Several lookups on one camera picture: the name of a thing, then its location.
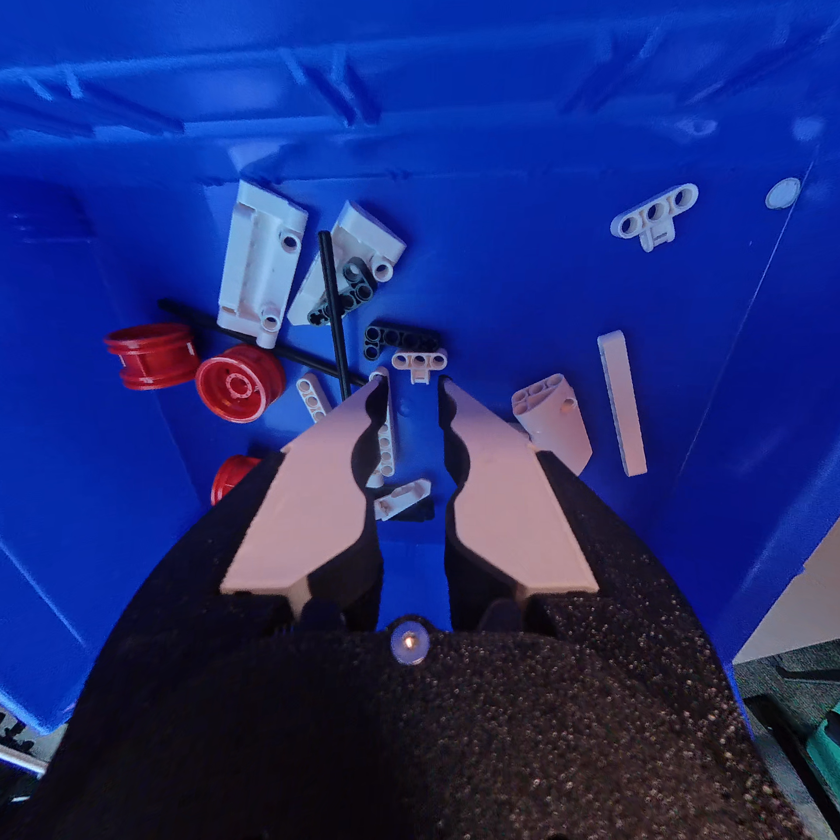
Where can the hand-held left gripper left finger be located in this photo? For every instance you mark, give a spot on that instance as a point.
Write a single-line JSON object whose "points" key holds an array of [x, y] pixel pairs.
{"points": [[302, 519]]}

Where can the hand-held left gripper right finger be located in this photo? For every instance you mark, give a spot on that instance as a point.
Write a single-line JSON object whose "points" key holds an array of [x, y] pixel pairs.
{"points": [[519, 519]]}

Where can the small white block piece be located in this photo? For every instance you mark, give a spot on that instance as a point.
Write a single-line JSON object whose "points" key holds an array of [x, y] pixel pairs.
{"points": [[403, 499]]}

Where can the blue plastic bin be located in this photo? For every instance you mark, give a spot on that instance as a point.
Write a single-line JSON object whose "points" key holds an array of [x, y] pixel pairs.
{"points": [[525, 105]]}

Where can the red wheel rim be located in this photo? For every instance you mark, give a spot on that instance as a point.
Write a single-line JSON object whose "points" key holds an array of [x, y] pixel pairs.
{"points": [[234, 479], [239, 383], [151, 357]]}

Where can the white curved panel piece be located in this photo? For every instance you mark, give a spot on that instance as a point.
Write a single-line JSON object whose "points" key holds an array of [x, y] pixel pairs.
{"points": [[554, 423]]}

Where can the thin white beam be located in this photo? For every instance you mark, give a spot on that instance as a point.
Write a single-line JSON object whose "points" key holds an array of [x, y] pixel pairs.
{"points": [[385, 453]]}

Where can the small white beam piece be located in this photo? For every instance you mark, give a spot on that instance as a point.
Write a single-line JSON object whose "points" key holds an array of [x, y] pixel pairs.
{"points": [[313, 397]]}

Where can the white flat beam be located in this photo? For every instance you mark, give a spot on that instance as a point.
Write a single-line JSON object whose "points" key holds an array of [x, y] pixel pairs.
{"points": [[624, 400]]}

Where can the small white connector piece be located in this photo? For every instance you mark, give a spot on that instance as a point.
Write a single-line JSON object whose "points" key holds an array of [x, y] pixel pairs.
{"points": [[420, 364]]}

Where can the black short beam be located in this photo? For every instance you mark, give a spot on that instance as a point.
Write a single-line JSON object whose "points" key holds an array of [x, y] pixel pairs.
{"points": [[404, 341]]}

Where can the black axle rod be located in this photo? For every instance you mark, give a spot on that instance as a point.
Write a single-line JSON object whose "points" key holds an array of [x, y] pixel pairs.
{"points": [[197, 318], [335, 315]]}

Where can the white rectangular panel piece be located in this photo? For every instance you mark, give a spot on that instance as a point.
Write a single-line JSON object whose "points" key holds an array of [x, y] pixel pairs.
{"points": [[256, 256]]}

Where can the white angled panel piece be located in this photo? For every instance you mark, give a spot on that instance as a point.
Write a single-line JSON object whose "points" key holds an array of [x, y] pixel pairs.
{"points": [[368, 236]]}

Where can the white three-hole connector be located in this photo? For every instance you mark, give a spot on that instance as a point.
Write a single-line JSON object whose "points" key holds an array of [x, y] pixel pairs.
{"points": [[654, 217]]}

